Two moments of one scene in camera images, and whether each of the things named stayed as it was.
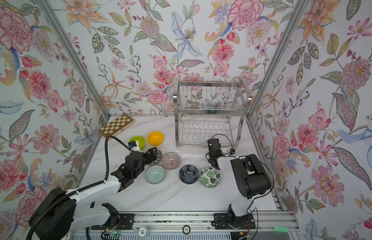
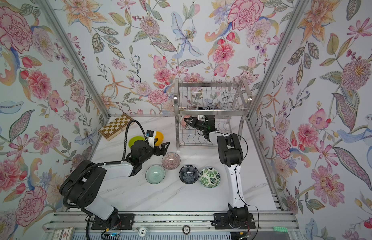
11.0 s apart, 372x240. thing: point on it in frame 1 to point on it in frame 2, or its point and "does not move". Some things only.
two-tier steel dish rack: (209, 112) does not move
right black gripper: (213, 144) to (199, 124)
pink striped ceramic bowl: (171, 160) does not move
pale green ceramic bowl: (155, 174) does not move
